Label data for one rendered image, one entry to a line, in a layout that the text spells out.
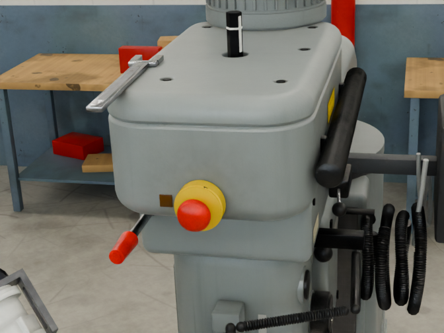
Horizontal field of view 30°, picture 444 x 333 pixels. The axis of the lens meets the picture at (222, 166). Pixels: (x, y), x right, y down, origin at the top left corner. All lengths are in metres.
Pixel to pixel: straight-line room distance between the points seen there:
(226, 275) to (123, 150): 0.28
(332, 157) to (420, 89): 3.68
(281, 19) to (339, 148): 0.33
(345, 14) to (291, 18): 3.96
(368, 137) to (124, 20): 4.04
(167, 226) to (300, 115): 0.28
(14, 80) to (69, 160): 0.76
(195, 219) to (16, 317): 0.24
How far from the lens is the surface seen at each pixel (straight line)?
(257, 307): 1.21
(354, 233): 1.25
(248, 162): 0.97
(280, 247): 1.12
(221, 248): 1.13
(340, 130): 1.10
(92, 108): 0.93
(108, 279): 4.58
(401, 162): 1.49
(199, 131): 0.97
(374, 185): 1.76
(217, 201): 0.98
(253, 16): 1.31
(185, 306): 1.25
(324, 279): 1.39
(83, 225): 5.25
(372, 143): 1.79
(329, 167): 0.99
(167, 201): 1.01
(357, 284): 1.18
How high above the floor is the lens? 2.16
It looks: 21 degrees down
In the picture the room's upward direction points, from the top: 3 degrees counter-clockwise
